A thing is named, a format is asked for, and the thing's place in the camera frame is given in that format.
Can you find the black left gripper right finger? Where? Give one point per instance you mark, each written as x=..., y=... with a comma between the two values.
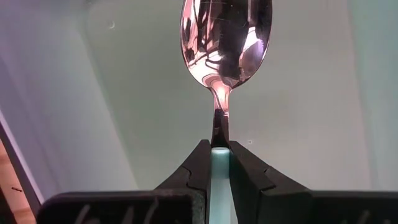
x=264, y=193

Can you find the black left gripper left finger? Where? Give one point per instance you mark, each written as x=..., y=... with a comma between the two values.
x=174, y=199

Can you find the frosted white plastic bin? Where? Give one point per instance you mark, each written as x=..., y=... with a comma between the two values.
x=124, y=109

